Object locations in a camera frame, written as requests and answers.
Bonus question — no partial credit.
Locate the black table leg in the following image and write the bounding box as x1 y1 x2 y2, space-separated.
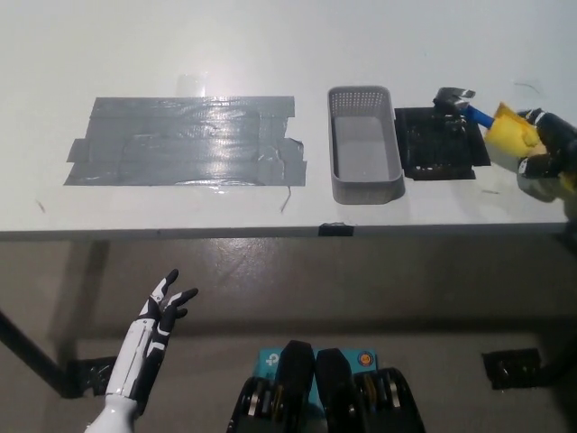
0 309 78 399
536 234 577 387

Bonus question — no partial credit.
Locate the grey duct tape patch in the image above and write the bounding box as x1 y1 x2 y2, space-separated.
62 95 308 188

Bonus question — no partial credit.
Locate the blue-handled hammer with yellow wrap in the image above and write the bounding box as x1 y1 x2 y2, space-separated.
433 86 577 196

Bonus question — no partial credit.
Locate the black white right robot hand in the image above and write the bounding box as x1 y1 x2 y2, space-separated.
516 106 577 204

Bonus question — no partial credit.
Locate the grey perforated plastic basket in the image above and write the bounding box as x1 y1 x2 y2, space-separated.
326 85 406 205

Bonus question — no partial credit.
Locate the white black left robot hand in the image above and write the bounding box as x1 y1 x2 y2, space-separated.
105 269 199 416

